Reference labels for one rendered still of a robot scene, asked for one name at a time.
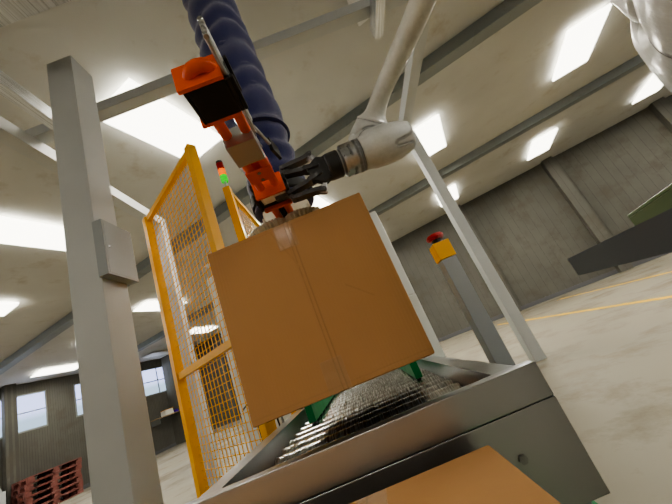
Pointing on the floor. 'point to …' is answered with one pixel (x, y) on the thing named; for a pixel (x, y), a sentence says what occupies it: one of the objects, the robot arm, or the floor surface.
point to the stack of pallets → (71, 485)
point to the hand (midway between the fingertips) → (271, 190)
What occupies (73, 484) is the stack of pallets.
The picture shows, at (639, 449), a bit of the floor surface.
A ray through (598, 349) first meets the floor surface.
